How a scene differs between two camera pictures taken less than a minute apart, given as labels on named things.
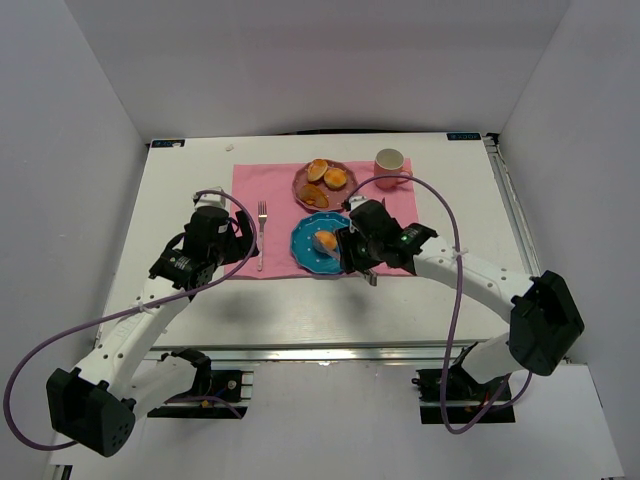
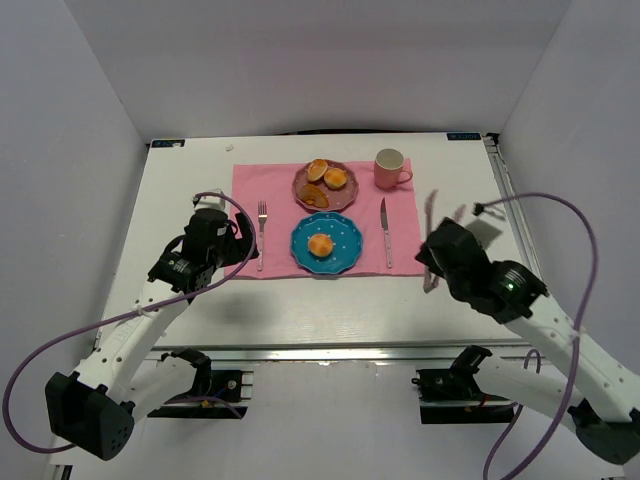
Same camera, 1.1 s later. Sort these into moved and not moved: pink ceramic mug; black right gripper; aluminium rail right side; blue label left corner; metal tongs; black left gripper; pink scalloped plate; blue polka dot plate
Moved: metal tongs; black right gripper
Not moved: aluminium rail right side; blue label left corner; black left gripper; blue polka dot plate; pink ceramic mug; pink scalloped plate
